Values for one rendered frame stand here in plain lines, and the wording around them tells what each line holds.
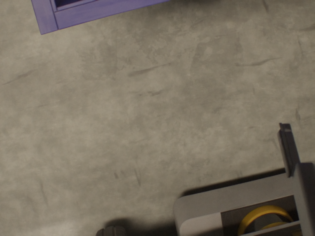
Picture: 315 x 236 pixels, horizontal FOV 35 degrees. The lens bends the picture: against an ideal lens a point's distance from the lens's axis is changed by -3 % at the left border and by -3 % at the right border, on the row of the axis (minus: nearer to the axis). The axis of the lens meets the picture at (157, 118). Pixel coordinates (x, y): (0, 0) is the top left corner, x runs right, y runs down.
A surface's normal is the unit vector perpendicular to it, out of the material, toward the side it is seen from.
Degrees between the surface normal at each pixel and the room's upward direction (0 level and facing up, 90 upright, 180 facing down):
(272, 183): 90
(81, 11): 0
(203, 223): 0
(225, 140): 0
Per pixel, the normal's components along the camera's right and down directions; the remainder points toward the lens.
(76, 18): 0.11, 0.31
